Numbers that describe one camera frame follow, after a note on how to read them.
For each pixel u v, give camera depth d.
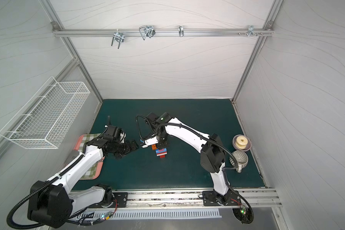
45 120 0.69
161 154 0.84
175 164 0.86
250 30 0.76
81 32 0.78
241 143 0.89
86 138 0.96
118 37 0.78
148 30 0.76
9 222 0.36
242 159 0.86
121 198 0.73
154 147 0.76
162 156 0.86
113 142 0.68
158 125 0.56
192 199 0.75
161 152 0.83
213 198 0.73
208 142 0.48
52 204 0.39
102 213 0.70
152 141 0.70
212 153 0.48
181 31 0.78
